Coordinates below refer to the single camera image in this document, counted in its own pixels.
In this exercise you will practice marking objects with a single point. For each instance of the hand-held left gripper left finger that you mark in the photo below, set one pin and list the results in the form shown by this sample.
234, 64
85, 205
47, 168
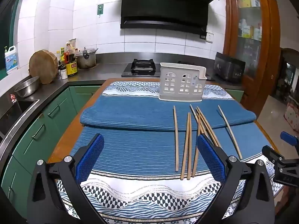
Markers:
92, 156

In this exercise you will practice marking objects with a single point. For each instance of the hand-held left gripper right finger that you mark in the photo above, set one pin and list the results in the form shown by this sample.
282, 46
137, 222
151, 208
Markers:
210, 156

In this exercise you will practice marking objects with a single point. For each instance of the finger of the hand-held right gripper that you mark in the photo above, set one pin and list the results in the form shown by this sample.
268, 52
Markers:
269, 151
288, 138

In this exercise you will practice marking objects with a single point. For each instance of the white plastic utensil holder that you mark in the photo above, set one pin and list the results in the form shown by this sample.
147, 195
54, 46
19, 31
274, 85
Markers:
177, 84

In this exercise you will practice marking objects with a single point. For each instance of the pink floral panel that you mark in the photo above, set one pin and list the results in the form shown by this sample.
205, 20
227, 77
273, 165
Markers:
292, 116

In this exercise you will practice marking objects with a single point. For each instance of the blue patterned tablecloth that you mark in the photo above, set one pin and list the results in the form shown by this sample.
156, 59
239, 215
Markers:
140, 144

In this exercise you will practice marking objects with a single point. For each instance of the long green base cabinet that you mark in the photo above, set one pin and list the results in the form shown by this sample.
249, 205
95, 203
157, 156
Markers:
35, 133

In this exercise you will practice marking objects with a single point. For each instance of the small green base cabinet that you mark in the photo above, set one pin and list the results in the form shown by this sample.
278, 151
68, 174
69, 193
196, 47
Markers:
234, 95

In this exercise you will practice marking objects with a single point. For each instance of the white jar with black lid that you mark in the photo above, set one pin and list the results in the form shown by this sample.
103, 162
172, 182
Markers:
63, 73

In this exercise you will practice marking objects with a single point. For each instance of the stainless steel sink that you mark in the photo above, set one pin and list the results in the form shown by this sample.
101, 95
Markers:
14, 114

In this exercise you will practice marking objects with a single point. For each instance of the black countertop appliance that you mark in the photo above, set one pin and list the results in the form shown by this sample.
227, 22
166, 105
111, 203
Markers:
229, 67

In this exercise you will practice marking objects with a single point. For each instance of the stainless steel bowl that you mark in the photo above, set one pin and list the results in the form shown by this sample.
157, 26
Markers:
26, 86

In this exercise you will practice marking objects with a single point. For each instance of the metal pot with lid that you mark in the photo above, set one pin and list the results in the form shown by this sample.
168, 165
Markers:
86, 59

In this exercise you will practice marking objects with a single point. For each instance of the red white small object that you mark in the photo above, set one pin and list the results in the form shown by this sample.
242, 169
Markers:
13, 98

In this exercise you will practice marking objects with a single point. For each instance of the wooden glass door cabinet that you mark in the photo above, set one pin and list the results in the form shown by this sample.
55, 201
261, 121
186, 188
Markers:
266, 39

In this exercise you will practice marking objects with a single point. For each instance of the black gas cooktop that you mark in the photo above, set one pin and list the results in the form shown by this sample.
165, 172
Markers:
142, 67

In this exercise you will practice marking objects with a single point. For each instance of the round wooden cutting board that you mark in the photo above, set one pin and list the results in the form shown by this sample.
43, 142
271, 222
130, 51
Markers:
43, 66

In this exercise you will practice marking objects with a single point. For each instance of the green yellow condiment bottle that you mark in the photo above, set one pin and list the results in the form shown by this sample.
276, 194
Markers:
62, 54

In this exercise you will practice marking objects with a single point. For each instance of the yellow cap bottle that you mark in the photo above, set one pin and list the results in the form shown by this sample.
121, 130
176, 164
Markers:
58, 56

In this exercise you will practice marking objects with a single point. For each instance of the pale seasoning bag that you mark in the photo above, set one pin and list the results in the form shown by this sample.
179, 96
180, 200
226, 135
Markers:
72, 44

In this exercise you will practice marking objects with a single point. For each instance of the white detergent jug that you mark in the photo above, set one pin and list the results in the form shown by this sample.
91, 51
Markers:
10, 60

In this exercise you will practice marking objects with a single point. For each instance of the blue white box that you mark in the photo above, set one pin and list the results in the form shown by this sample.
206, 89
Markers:
255, 3

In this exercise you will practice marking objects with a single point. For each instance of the yellow box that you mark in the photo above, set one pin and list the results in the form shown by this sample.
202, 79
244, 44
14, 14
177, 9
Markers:
245, 1

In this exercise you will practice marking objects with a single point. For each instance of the black range hood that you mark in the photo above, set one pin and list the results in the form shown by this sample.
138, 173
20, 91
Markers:
163, 4

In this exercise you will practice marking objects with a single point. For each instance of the white wall socket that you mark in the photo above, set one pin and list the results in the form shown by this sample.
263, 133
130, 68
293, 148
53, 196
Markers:
209, 37

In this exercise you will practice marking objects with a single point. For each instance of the green wall hook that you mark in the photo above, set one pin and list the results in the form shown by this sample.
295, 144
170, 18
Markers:
100, 9

